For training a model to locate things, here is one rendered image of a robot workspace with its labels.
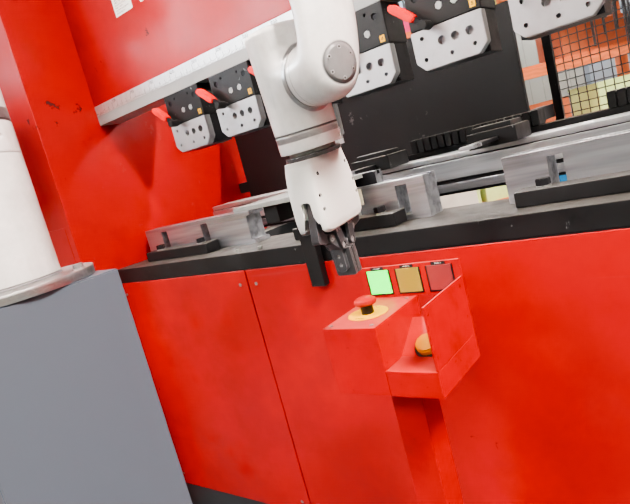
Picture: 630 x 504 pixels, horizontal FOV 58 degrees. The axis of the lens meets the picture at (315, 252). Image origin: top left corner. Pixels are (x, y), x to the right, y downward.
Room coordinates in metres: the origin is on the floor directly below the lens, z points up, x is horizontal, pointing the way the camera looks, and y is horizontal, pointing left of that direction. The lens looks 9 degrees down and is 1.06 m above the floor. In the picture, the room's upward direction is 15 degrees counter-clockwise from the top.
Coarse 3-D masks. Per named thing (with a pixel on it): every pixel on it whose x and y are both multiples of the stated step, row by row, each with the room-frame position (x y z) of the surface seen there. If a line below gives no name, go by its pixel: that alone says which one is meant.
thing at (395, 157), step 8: (376, 152) 1.60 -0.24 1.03; (384, 152) 1.55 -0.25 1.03; (392, 152) 1.58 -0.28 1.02; (400, 152) 1.59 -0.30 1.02; (360, 160) 1.60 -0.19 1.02; (368, 160) 1.57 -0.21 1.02; (376, 160) 1.56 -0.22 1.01; (384, 160) 1.54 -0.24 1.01; (392, 160) 1.55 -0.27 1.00; (400, 160) 1.58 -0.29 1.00; (408, 160) 1.61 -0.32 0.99; (360, 168) 1.55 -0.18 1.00; (368, 168) 1.53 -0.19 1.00; (376, 168) 1.56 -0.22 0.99; (384, 168) 1.54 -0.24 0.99
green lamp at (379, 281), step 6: (384, 270) 1.02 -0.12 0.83; (372, 276) 1.04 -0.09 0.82; (378, 276) 1.03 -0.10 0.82; (384, 276) 1.03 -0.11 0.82; (372, 282) 1.04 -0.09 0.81; (378, 282) 1.04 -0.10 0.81; (384, 282) 1.03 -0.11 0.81; (372, 288) 1.05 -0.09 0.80; (378, 288) 1.04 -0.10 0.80; (384, 288) 1.03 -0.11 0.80; (390, 288) 1.02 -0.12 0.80; (372, 294) 1.05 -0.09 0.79
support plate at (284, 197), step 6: (360, 174) 1.35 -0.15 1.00; (270, 198) 1.30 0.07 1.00; (276, 198) 1.23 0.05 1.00; (282, 198) 1.17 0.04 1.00; (288, 198) 1.16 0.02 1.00; (252, 204) 1.24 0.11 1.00; (258, 204) 1.22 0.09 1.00; (264, 204) 1.21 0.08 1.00; (270, 204) 1.19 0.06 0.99; (276, 204) 1.18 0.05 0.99; (234, 210) 1.27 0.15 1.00; (240, 210) 1.25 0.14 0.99; (246, 210) 1.24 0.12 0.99
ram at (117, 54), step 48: (96, 0) 1.83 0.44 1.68; (144, 0) 1.69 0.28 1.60; (192, 0) 1.57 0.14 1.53; (240, 0) 1.47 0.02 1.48; (288, 0) 1.38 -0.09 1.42; (384, 0) 1.24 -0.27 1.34; (96, 48) 1.87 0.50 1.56; (144, 48) 1.73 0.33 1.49; (192, 48) 1.60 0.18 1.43; (96, 96) 1.92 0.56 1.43; (144, 96) 1.77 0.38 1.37
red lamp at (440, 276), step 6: (444, 264) 0.95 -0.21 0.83; (432, 270) 0.97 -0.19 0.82; (438, 270) 0.96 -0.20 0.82; (444, 270) 0.95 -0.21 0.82; (450, 270) 0.95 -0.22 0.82; (432, 276) 0.97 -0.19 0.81; (438, 276) 0.96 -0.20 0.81; (444, 276) 0.95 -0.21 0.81; (450, 276) 0.95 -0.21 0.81; (432, 282) 0.97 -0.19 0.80; (438, 282) 0.96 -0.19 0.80; (444, 282) 0.96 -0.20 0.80; (450, 282) 0.95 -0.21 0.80; (432, 288) 0.97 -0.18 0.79; (438, 288) 0.96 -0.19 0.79
